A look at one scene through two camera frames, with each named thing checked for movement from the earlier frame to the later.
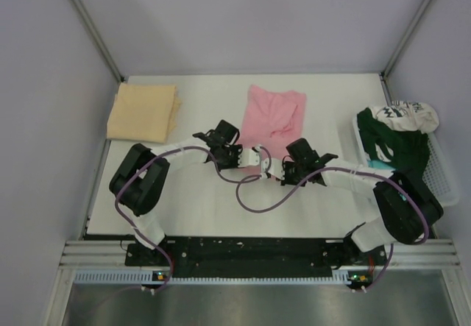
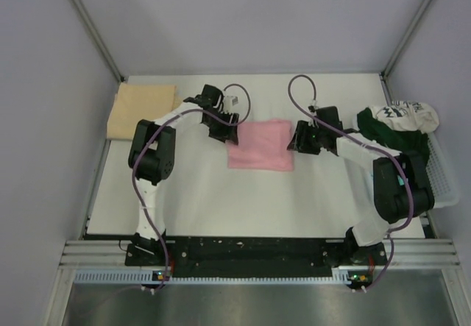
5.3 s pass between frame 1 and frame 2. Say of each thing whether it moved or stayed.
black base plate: stayed
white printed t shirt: stayed
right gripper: moved
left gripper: moved
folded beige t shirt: stayed
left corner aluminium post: stayed
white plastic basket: stayed
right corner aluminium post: stayed
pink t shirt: moved
